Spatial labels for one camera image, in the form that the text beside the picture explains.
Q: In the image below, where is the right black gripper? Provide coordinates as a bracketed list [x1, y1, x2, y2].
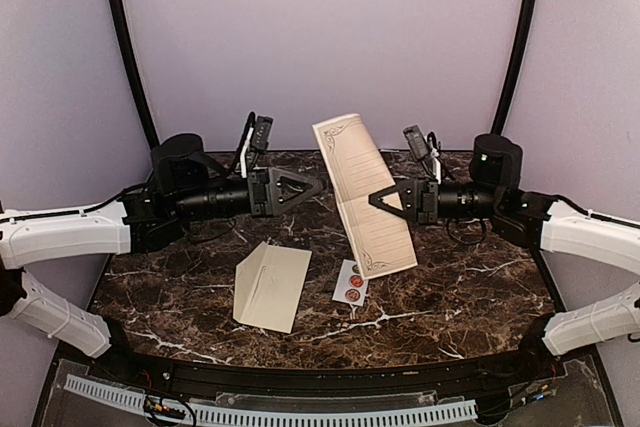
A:
[369, 176, 503, 226]

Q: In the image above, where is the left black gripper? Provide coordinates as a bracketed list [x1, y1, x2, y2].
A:
[173, 165, 323, 223]

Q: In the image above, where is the beige lined letter sheet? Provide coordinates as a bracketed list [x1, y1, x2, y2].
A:
[312, 114, 418, 279]

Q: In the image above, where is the cream paper envelope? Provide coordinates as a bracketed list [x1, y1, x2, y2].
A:
[233, 242, 312, 334]

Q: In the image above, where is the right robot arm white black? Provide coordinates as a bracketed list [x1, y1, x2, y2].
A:
[368, 126, 639, 381]

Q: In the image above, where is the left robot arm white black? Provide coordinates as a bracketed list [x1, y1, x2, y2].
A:
[1, 133, 325, 383]

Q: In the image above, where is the white sticker sheet with seals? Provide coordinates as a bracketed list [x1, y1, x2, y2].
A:
[332, 260, 368, 307]

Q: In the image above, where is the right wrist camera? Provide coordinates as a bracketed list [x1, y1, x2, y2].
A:
[403, 125, 430, 162]

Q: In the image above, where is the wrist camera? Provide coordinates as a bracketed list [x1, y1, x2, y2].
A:
[403, 125, 430, 162]
[249, 116, 273, 154]

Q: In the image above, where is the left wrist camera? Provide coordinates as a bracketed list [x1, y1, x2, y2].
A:
[249, 116, 273, 154]

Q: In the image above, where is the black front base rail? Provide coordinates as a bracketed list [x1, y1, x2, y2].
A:
[81, 350, 565, 398]

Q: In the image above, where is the white slotted cable duct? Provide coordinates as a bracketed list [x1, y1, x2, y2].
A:
[63, 374, 477, 426]

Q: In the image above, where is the right black frame post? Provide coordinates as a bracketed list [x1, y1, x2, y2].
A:
[490, 0, 536, 135]

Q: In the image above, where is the black frame post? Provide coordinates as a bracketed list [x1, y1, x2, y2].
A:
[108, 0, 159, 149]
[490, 0, 536, 135]

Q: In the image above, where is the left black frame post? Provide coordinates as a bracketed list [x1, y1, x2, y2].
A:
[108, 0, 159, 149]

